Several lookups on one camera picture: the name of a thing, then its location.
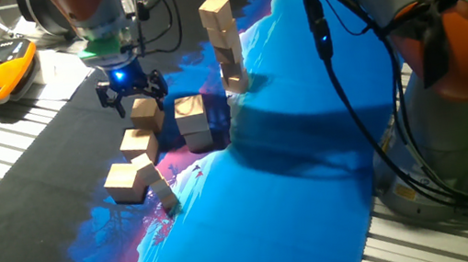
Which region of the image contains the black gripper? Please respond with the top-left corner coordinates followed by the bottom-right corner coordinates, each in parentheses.
top-left (91, 52), bottom-right (174, 123)

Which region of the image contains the large wooden cube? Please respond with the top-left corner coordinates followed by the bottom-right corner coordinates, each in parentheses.
top-left (182, 127), bottom-right (216, 154)
top-left (127, 94), bottom-right (169, 138)
top-left (100, 158), bottom-right (152, 211)
top-left (116, 124), bottom-right (163, 168)
top-left (171, 93), bottom-right (211, 137)

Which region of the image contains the green mounting plate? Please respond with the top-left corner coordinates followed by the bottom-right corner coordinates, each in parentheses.
top-left (74, 29), bottom-right (135, 63)

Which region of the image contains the white paper sheet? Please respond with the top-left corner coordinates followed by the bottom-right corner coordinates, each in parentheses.
top-left (24, 40), bottom-right (100, 107)

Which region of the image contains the small wooden cube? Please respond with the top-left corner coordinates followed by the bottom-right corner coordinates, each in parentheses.
top-left (158, 192), bottom-right (181, 212)
top-left (139, 164), bottom-right (165, 187)
top-left (154, 186), bottom-right (177, 204)
top-left (147, 176), bottom-right (173, 196)
top-left (129, 151), bottom-right (157, 175)

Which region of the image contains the medium wooden cube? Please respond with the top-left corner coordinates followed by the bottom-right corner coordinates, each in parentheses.
top-left (196, 0), bottom-right (235, 33)
top-left (220, 70), bottom-right (254, 98)
top-left (212, 41), bottom-right (246, 69)
top-left (217, 58), bottom-right (249, 82)
top-left (204, 18), bottom-right (243, 54)

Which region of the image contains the black round spool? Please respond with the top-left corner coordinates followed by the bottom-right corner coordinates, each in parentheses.
top-left (16, 0), bottom-right (84, 42)

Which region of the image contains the printed landscape desk mat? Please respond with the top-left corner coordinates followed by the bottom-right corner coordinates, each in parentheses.
top-left (0, 0), bottom-right (440, 262)

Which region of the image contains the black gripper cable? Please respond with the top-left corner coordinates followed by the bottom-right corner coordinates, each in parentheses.
top-left (120, 0), bottom-right (214, 59)

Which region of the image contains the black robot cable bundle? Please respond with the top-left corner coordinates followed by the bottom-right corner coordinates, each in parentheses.
top-left (297, 0), bottom-right (468, 233)

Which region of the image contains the black fabric strap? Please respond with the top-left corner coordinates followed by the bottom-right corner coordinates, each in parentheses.
top-left (374, 0), bottom-right (468, 95)

